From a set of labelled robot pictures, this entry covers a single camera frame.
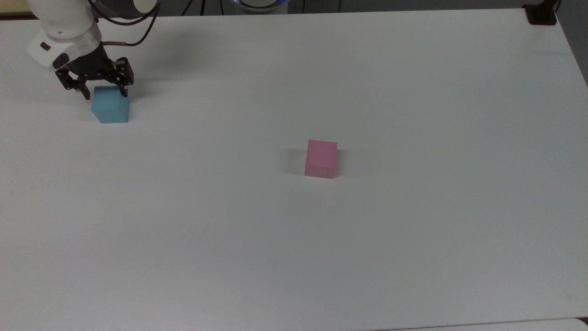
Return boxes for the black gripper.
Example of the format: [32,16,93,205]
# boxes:
[55,45,135,101]

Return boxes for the blue cube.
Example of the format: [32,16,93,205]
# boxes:
[91,86,130,124]

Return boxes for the pink cube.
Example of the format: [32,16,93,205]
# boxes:
[304,139,338,179]

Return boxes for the black table clamp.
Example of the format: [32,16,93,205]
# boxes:
[523,0,562,26]

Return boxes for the dark brown gripper cable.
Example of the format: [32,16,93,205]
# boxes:
[87,0,161,47]

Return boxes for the black cables behind table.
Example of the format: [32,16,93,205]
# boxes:
[181,0,222,17]

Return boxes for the white robot base blue ring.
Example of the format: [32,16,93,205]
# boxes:
[231,0,289,12]

